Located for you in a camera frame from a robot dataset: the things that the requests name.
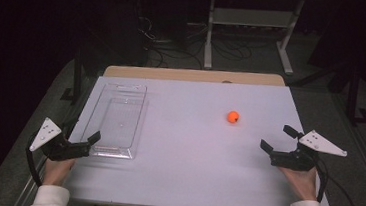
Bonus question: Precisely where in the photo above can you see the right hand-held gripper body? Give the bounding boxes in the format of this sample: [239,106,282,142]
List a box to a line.
[269,126,350,175]

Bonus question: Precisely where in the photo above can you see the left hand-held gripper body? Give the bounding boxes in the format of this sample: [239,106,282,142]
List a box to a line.
[28,116,94,165]

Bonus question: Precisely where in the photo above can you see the clear plastic tray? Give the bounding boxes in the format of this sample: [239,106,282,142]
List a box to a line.
[79,79,150,162]

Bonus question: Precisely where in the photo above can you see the small orange ball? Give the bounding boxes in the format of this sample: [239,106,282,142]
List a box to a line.
[226,110,240,125]

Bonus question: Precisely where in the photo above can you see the person's right hand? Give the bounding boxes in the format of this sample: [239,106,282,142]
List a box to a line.
[276,164,321,203]

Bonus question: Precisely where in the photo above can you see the person's left hand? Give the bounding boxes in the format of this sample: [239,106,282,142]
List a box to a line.
[41,155,77,189]

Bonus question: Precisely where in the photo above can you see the black metal stand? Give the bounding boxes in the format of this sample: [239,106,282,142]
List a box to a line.
[343,61,366,127]
[59,44,89,106]

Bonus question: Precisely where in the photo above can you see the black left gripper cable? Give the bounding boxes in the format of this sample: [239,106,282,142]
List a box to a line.
[22,134,49,188]

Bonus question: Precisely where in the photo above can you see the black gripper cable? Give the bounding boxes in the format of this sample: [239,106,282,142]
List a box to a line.
[22,134,49,188]
[309,157,366,206]

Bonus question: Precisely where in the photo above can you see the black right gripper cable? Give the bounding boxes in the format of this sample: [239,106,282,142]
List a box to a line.
[309,157,366,206]

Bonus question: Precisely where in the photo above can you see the white metal desk frame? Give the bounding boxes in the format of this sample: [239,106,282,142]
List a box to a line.
[202,0,305,78]

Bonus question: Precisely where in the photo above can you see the tangle of floor cables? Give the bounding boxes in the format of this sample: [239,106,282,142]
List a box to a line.
[133,15,269,78]

